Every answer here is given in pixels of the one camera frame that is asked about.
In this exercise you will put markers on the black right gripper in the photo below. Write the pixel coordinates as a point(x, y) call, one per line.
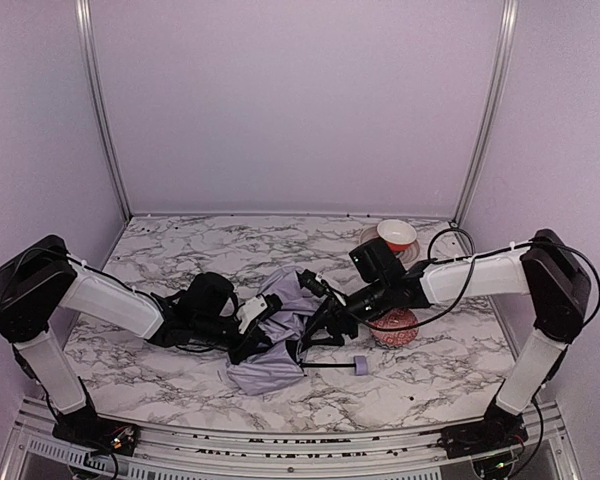
point(331, 316)

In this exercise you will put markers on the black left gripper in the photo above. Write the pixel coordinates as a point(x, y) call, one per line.
point(252, 340)

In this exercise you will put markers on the lilac folding umbrella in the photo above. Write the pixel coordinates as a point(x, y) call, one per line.
point(278, 367)

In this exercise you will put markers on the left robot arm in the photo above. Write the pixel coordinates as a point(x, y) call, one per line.
point(43, 278)

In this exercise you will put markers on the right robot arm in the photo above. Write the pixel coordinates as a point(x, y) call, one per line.
point(558, 279)

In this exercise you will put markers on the grey swirl plate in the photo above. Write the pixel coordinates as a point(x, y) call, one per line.
point(407, 257)

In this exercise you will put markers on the orange white bowl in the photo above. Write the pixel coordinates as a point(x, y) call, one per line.
point(398, 234)

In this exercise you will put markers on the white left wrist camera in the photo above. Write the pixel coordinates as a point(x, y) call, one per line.
point(250, 311)

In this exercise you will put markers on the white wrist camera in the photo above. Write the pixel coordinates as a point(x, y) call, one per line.
point(250, 311)
point(313, 283)

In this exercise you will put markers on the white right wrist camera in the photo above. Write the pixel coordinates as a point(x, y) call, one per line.
point(313, 283)

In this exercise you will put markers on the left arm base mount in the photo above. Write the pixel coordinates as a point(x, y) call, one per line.
point(103, 434)

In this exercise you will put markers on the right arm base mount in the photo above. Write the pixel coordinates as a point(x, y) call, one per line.
point(481, 437)

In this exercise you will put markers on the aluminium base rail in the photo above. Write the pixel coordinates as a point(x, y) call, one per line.
point(172, 452)

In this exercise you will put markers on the right aluminium frame post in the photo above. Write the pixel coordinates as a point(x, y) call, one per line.
point(495, 91)

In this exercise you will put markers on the aluminium frame post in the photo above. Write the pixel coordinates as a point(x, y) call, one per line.
point(90, 60)
point(495, 91)

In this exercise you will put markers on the left aluminium frame post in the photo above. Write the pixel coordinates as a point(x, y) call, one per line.
point(90, 60)

